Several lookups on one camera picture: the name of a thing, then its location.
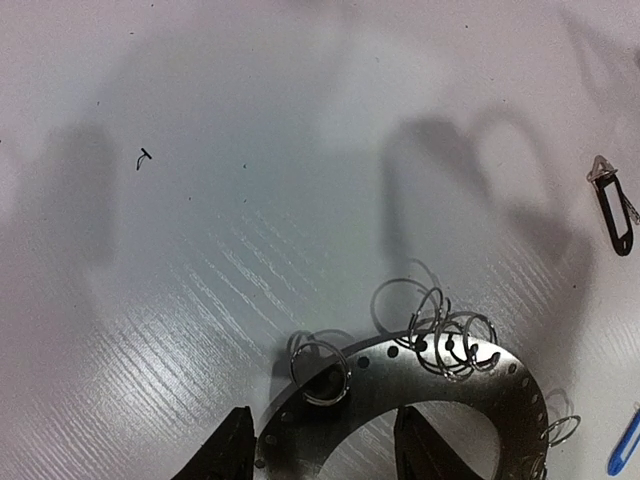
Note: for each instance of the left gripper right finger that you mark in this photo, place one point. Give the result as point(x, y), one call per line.
point(422, 454)

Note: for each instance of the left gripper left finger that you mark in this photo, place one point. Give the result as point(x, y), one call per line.
point(228, 454)

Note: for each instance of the metal ring disc with keyrings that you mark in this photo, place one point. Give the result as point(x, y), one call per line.
point(442, 355)

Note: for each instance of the blue tag key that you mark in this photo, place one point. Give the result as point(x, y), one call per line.
point(626, 446)

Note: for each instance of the black tag key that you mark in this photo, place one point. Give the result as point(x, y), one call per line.
point(618, 212)

